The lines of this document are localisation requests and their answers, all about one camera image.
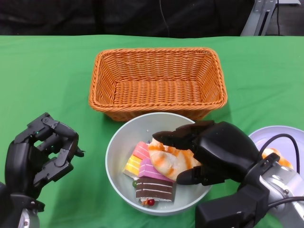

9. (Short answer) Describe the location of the pale lilac plate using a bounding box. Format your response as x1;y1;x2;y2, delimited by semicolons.
248;125;304;171

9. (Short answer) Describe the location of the magenta layer cake slice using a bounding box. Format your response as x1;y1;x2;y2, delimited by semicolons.
137;158;178;183

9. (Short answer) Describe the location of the grey round bowl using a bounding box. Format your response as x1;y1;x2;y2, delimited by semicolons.
105;112;213;216

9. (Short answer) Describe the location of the chocolate layer cake slice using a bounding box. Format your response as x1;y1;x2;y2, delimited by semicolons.
132;177;175;207

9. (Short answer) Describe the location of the pink and yellow cake slice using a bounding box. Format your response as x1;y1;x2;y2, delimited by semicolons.
123;141;151;179

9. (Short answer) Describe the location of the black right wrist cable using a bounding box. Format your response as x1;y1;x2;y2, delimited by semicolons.
260;133;300;171

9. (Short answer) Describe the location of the grey metal stand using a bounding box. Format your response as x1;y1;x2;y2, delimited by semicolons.
240;0;301;37

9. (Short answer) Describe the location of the orange striped bread ring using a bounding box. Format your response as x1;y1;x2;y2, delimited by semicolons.
261;147;294;170
147;136;202;180

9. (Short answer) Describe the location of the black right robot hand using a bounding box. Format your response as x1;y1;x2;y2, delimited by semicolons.
152;120;262;186

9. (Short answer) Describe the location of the black cloth backdrop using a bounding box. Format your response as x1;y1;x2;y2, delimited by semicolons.
0;0;255;38

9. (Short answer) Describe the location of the black cable by stand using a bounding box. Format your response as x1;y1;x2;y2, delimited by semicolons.
275;4;281;36

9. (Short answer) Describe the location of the green tablecloth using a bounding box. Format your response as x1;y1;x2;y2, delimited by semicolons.
0;34;304;228

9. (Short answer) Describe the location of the thin black hanging cable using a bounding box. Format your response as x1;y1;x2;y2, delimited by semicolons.
159;0;171;38

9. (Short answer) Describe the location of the orange wicker basket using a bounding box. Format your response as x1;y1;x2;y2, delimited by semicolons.
88;47;228;122

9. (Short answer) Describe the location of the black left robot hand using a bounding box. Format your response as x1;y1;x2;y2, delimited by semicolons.
4;112;86;198

